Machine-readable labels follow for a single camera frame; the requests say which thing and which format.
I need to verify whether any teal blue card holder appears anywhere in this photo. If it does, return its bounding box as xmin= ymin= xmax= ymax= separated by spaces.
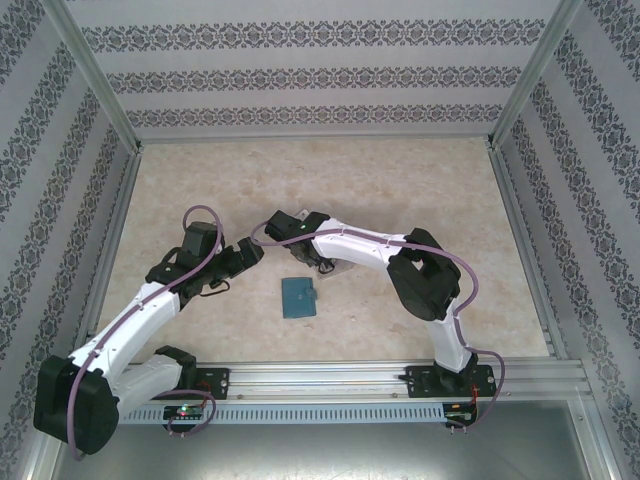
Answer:
xmin=281 ymin=275 xmax=320 ymax=320

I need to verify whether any clear acrylic card stand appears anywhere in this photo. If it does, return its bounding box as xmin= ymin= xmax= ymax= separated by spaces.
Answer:
xmin=298 ymin=208 xmax=355 ymax=282

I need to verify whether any grey sheet metal shelf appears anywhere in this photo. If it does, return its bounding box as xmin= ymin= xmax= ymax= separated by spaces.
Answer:
xmin=54 ymin=399 xmax=601 ymax=480

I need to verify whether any thin black left camera cable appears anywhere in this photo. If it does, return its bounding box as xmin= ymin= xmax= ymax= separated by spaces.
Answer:
xmin=197 ymin=277 xmax=232 ymax=299

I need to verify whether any aluminium table side rail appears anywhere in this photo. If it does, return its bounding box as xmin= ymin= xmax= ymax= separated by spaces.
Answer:
xmin=487 ymin=147 xmax=569 ymax=360
xmin=74 ymin=147 xmax=146 ymax=361

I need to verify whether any aluminium table back rail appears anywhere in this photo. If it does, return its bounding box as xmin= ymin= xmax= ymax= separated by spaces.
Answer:
xmin=134 ymin=132 xmax=496 ymax=146

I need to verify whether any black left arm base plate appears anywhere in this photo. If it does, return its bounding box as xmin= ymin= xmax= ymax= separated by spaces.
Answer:
xmin=189 ymin=367 xmax=231 ymax=401

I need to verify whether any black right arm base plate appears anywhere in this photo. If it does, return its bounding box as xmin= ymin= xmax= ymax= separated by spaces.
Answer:
xmin=404 ymin=364 xmax=497 ymax=400

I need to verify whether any slotted grey cable duct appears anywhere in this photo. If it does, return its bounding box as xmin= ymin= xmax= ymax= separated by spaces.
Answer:
xmin=119 ymin=404 xmax=447 ymax=425

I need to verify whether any aluminium frame post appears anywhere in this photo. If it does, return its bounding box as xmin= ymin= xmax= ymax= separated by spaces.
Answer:
xmin=42 ymin=0 xmax=144 ymax=151
xmin=487 ymin=0 xmax=590 ymax=150

